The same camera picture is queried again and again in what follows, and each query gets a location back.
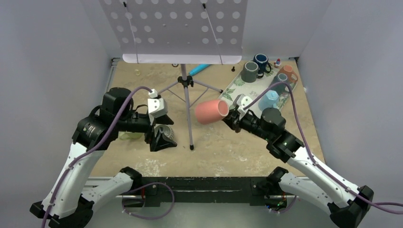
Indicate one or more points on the grey ribbed mug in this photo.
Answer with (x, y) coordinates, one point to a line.
(167, 130)

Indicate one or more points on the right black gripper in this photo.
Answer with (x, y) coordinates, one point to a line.
(232, 118)

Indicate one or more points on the dark blue mug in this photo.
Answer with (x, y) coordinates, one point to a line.
(263, 63)

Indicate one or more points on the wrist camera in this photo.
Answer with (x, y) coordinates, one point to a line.
(157, 106)
(242, 104)

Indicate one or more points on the dark teal mug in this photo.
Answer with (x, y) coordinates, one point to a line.
(277, 84)

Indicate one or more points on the light green mug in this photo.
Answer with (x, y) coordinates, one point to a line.
(129, 136)

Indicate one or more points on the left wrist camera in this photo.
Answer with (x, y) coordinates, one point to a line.
(157, 106)

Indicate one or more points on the small gnome figurine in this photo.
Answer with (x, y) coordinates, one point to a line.
(277, 63)

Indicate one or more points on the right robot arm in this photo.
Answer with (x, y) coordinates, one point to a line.
(344, 202)

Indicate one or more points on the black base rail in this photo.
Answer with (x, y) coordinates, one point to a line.
(254, 191)

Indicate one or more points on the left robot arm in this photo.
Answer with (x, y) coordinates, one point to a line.
(67, 205)

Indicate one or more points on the light blue cylinder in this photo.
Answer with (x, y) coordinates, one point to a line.
(198, 69)

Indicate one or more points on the salmon pink mug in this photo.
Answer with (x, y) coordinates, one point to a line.
(212, 111)

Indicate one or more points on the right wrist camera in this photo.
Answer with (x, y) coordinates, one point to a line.
(242, 104)

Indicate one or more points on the perforated music stand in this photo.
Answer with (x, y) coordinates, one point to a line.
(178, 32)

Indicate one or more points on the light blue faceted mug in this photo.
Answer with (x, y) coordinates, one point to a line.
(269, 100)

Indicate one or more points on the orange mug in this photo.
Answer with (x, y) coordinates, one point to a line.
(288, 70)

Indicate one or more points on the aluminium frame rail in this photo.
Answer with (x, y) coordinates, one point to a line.
(104, 185)

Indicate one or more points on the floral serving tray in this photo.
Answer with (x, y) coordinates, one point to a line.
(253, 90)

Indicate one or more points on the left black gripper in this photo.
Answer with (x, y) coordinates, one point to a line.
(159, 142)

